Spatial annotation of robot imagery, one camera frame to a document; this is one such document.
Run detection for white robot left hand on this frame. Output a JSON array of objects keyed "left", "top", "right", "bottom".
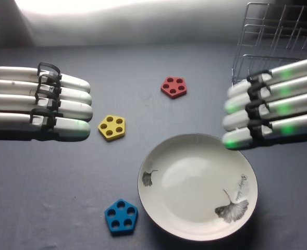
[{"left": 0, "top": 61, "right": 93, "bottom": 141}]

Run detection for white backdrop sheet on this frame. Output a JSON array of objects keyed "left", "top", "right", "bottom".
[{"left": 0, "top": 0, "right": 307, "bottom": 49}]

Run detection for metal wire dish rack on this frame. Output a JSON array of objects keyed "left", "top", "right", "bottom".
[{"left": 231, "top": 2, "right": 307, "bottom": 89}]

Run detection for grey table cloth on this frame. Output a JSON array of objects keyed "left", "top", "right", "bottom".
[{"left": 0, "top": 43, "right": 307, "bottom": 250}]

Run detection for white plate two leaf prints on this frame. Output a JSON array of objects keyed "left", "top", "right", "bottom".
[{"left": 137, "top": 133, "right": 259, "bottom": 242}]

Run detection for yellow pentagon block with holes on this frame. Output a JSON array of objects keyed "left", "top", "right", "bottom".
[{"left": 97, "top": 115, "right": 126, "bottom": 143}]

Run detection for blue pentagon block with holes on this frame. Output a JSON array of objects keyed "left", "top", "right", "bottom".
[{"left": 104, "top": 198, "right": 139, "bottom": 237}]

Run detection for red pentagon block with holes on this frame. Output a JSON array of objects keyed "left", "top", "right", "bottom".
[{"left": 160, "top": 76, "right": 188, "bottom": 100}]

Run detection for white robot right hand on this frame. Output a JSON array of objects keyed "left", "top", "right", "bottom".
[{"left": 222, "top": 57, "right": 307, "bottom": 151}]

